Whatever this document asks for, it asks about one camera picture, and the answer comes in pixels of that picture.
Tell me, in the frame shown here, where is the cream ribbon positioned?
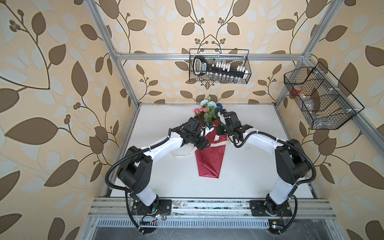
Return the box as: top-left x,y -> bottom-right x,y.
171,125 -> 231,158

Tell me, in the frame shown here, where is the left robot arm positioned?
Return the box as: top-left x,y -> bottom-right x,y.
105,118 -> 214,235

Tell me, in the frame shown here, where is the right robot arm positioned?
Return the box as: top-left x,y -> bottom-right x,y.
214,108 -> 317,235

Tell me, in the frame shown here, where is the wire basket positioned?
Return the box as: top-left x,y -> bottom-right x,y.
284,62 -> 365,130
189,48 -> 252,84

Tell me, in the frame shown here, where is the dark red wrapping paper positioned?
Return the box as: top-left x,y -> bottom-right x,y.
195,120 -> 230,179

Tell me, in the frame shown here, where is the right wire basket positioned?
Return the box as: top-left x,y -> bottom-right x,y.
284,62 -> 365,130

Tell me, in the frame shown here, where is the black tool in basket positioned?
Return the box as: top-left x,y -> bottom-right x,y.
189,55 -> 252,81

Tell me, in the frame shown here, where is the plastic bottle red cap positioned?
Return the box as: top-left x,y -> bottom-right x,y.
291,85 -> 321,118

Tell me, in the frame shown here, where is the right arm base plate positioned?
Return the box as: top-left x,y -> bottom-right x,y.
250,200 -> 293,217

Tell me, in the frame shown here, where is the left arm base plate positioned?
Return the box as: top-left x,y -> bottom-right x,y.
133,199 -> 173,216

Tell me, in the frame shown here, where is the back wire basket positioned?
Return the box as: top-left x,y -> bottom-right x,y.
189,48 -> 252,84

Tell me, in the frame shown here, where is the light blue fake rose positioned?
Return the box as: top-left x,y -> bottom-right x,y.
199,97 -> 217,123

